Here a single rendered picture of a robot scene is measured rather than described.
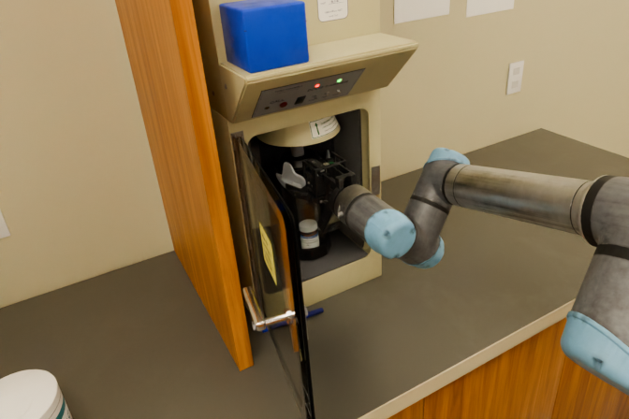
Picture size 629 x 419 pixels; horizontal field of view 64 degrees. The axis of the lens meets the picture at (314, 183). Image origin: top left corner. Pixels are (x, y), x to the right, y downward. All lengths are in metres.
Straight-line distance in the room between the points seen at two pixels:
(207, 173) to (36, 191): 0.61
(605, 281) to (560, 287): 0.62
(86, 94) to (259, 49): 0.60
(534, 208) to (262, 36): 0.46
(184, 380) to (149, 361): 0.10
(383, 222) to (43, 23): 0.82
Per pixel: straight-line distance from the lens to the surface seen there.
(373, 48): 0.87
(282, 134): 0.99
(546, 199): 0.76
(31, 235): 1.38
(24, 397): 0.94
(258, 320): 0.74
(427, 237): 0.92
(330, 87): 0.87
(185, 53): 0.74
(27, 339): 1.30
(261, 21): 0.75
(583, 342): 0.65
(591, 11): 2.23
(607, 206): 0.70
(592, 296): 0.66
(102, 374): 1.14
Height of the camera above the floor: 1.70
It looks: 27 degrees down
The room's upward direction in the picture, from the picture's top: 4 degrees counter-clockwise
